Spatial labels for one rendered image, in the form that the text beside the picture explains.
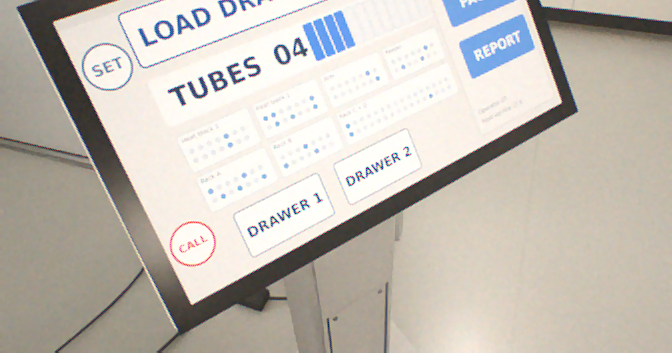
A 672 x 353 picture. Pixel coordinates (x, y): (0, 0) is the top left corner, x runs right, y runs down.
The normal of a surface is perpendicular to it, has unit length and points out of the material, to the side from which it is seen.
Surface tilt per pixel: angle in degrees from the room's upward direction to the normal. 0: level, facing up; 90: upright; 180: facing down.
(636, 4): 90
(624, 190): 0
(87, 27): 50
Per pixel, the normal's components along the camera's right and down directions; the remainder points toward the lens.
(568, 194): -0.05, -0.69
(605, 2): -0.32, 0.69
